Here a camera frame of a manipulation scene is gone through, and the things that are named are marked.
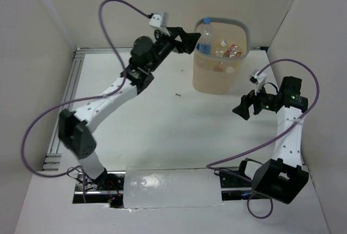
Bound blue-labelled blue-capped bottle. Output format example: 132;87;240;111
197;18;213;55

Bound clear bottle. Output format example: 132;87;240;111
214;40;229;57

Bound small red-capped bottle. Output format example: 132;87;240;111
222;44;242;58

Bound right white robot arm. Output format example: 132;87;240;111
233;76;309;204

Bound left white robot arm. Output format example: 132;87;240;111
58;27;201;190

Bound beige mesh waste bin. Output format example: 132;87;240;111
192;17;250;94

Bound glossy white tape sheet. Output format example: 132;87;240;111
123;166;223;209

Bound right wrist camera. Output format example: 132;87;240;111
249;69;267;95

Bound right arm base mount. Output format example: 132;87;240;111
214;158;263;201

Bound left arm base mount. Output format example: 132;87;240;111
68;169;126;209

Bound aluminium frame rail left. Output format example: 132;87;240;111
42;50;85;171

